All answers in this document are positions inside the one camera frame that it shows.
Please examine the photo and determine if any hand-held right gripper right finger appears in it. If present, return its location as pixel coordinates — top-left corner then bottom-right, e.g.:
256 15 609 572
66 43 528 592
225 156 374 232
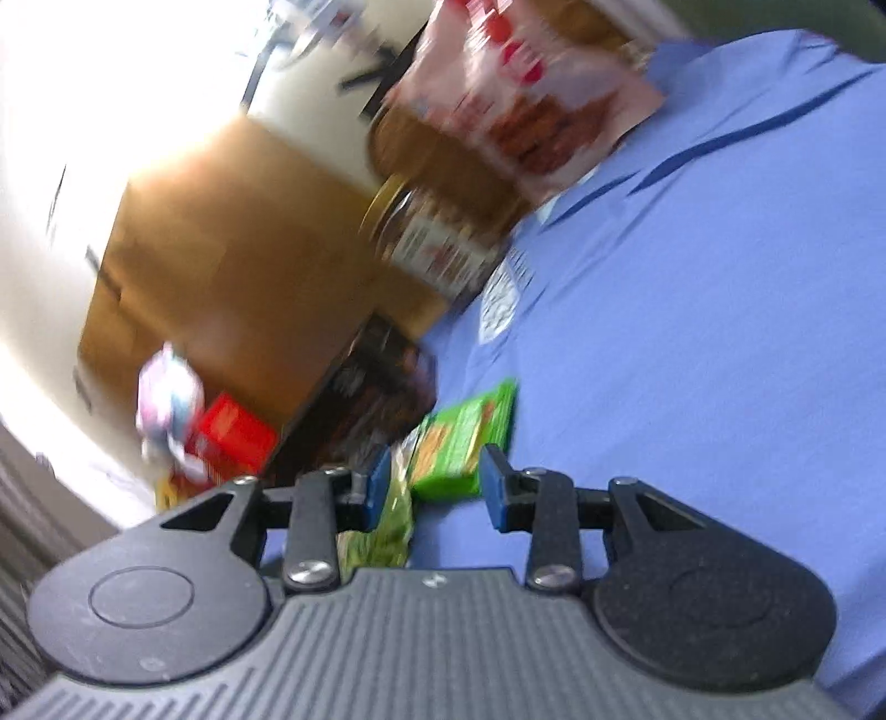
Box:
482 445 702 591

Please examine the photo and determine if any black tape strip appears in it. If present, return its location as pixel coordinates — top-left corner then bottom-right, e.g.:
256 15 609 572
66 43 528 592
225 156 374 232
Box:
338 45 420 120

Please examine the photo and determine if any pink snack bag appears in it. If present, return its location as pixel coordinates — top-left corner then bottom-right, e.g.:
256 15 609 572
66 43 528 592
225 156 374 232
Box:
384 0 662 203

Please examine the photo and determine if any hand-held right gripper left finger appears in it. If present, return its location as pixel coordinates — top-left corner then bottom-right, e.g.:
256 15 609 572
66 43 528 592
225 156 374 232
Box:
161 446 394 591

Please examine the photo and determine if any pink and blue plush toy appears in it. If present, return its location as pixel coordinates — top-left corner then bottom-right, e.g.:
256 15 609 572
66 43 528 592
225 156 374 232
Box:
135 342 207 479

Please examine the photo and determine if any blue printed tablecloth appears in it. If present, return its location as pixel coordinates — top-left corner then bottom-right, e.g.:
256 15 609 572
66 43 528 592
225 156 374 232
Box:
263 31 886 720

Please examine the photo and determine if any small wooden board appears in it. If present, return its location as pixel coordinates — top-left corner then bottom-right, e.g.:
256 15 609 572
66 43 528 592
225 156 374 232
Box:
365 104 530 240

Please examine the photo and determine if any large wooden board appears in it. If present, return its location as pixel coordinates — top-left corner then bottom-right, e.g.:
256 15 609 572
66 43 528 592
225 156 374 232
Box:
76 114 454 444

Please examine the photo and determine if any green snack packet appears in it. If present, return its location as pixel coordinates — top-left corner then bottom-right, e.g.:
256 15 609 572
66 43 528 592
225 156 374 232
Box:
408 379 520 501

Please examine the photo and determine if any red gift box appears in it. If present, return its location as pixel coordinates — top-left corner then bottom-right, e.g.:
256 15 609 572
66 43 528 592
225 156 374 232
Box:
169 393 280 494

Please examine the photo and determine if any light green wrapper packet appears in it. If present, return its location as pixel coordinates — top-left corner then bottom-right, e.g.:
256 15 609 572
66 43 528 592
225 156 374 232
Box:
338 443 418 570

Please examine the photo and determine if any nut jar with yellow lid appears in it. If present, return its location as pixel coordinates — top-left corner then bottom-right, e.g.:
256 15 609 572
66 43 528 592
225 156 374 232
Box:
360 176 512 300

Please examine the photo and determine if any dark printed box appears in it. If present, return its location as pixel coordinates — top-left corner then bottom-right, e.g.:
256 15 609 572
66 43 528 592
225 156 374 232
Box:
266 317 439 489

